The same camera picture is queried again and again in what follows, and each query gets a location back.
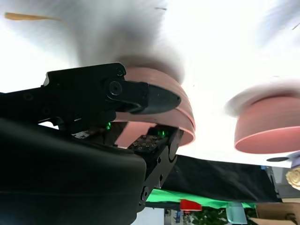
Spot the translucent teal plastic container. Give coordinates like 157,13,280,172
226,201,248,223

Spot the green cloth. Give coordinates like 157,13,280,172
146,188,257,209

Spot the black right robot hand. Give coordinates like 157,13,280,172
0,62,185,225

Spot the pink plastic bowl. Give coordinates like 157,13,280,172
124,67,195,128
234,90,300,155
114,107,196,150

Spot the green leafy plant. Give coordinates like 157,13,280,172
187,208,256,225

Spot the black backdrop cloth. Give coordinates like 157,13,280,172
161,154,282,203

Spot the brown cardboard box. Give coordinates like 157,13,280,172
248,202,300,225

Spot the red plastic block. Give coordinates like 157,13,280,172
180,199,203,211

